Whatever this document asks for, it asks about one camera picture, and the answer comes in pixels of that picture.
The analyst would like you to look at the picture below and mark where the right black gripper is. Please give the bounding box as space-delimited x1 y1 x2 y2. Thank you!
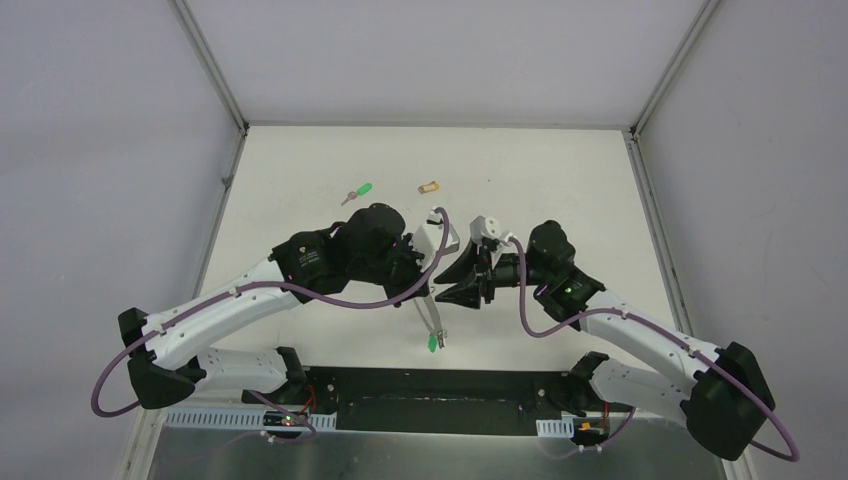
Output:
433 238 550 310

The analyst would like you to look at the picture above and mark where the left aluminium frame post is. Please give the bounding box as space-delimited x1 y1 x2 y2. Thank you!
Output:
114 1 250 479

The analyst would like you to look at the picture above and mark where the left white cable duct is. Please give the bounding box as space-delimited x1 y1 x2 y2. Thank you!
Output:
164 407 310 433

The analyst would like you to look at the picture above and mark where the right aluminium frame post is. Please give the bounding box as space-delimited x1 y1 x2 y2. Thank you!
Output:
622 0 757 480

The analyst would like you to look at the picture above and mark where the green tagged loose key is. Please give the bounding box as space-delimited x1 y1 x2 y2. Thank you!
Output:
340 183 373 206

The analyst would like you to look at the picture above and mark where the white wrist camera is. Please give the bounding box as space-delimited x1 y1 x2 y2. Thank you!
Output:
411 208 461 270
469 215 512 245

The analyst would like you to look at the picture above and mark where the yellow key tag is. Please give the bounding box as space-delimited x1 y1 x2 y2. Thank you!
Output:
417 181 440 194

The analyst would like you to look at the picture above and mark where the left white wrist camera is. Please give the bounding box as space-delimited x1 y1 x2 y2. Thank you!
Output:
411 208 461 270

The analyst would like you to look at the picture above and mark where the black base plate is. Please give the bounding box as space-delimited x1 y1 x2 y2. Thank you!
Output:
265 367 603 436

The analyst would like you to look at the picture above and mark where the white cable duct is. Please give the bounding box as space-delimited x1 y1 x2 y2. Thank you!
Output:
164 407 310 433
535 417 575 439

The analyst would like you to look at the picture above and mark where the right white cable duct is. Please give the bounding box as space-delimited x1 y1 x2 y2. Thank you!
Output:
535 417 575 439

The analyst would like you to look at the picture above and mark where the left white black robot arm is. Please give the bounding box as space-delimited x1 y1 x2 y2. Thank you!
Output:
118 204 443 409

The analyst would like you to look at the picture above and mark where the large wire keyring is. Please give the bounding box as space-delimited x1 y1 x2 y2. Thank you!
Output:
413 291 446 339

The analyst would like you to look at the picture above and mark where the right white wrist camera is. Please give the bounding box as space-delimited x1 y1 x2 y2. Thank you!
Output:
469 215 512 245

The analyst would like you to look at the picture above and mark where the aluminium frame post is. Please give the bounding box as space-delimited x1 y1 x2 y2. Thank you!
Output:
622 0 757 480
114 1 250 479

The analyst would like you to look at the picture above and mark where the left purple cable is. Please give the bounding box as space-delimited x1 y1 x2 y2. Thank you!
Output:
90 206 452 419

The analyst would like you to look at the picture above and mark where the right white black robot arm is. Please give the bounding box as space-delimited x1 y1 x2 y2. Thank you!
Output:
435 216 776 460

